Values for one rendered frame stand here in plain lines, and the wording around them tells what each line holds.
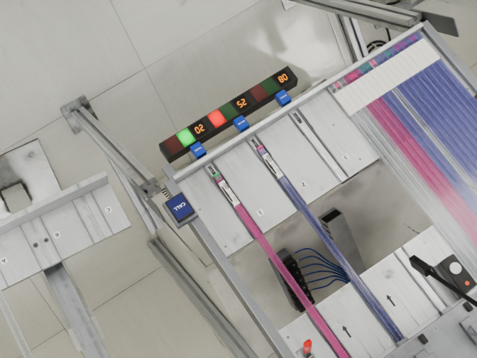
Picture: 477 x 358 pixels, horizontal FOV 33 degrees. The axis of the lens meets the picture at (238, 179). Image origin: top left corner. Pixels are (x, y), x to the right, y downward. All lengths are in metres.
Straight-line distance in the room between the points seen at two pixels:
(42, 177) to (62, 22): 0.45
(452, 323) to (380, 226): 0.57
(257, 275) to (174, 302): 0.74
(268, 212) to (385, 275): 0.27
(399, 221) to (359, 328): 0.58
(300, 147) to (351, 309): 0.36
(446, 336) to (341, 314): 0.20
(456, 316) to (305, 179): 0.41
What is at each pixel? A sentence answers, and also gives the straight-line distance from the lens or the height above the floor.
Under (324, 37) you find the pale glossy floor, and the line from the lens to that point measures 2.58.
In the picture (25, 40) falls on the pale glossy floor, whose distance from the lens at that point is 2.25.
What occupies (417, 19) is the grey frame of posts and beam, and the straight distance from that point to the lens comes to 1.96.
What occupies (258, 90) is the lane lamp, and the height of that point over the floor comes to 0.65.
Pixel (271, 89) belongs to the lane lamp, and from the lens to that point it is 1.76.
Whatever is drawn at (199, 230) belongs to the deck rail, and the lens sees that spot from 1.62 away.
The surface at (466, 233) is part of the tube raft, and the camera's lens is 1.69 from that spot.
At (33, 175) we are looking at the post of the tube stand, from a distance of 2.34.
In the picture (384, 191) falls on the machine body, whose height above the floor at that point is 0.62.
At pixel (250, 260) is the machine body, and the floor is 0.62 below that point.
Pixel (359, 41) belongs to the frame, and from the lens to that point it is 2.27.
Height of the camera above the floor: 2.18
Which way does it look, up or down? 58 degrees down
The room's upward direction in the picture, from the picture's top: 128 degrees clockwise
